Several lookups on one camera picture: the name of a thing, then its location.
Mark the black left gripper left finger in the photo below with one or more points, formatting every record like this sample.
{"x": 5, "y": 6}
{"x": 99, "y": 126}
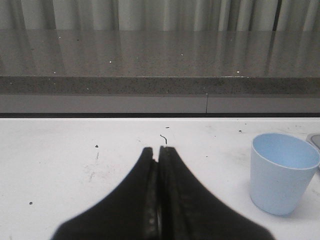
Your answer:
{"x": 129, "y": 212}

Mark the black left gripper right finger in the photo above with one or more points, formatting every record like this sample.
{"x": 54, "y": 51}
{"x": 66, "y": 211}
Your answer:
{"x": 191, "y": 212}

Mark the light blue plastic cup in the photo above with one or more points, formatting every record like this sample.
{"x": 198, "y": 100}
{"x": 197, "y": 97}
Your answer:
{"x": 281, "y": 168}

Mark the silver digital kitchen scale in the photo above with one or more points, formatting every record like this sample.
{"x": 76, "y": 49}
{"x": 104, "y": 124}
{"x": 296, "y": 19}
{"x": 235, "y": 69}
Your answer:
{"x": 315, "y": 142}

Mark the grey stone counter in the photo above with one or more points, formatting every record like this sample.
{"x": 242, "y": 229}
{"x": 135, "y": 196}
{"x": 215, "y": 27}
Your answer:
{"x": 163, "y": 73}

